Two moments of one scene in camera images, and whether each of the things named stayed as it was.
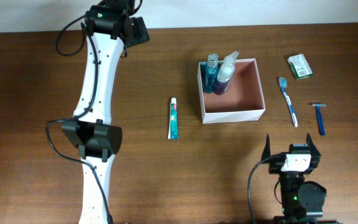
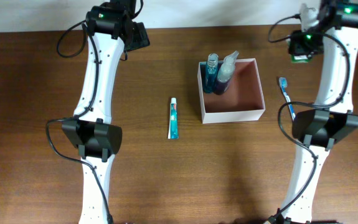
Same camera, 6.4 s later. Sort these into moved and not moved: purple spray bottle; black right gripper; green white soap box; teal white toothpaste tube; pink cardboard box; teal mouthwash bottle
Moved: black right gripper; green white soap box
Not moved: teal white toothpaste tube; purple spray bottle; pink cardboard box; teal mouthwash bottle
